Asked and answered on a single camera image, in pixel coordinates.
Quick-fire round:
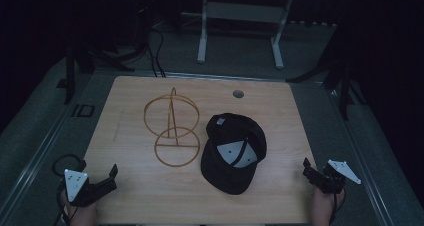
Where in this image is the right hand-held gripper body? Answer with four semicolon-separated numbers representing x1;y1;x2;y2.
308;159;362;195

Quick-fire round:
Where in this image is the black baseball cap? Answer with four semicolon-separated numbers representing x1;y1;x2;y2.
200;112;268;196

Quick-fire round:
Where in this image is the white metal desk frame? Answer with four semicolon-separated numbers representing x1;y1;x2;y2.
196;0;296;70

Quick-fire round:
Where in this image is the black tripod stand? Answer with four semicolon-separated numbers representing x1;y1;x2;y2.
56;5;149;106
285;22;368;121

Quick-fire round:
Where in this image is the black cable loop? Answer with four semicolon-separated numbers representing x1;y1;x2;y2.
52;153;88;178

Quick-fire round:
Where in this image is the gold wire hat stand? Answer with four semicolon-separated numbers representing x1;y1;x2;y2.
143;86;201;168

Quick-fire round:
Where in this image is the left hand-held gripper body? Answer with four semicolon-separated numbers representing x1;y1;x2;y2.
62;168;118;208

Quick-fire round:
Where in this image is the person's right hand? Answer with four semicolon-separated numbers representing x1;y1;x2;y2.
311;187;346;226

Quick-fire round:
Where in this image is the person's left hand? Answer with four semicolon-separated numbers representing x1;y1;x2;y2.
61;197;99;226

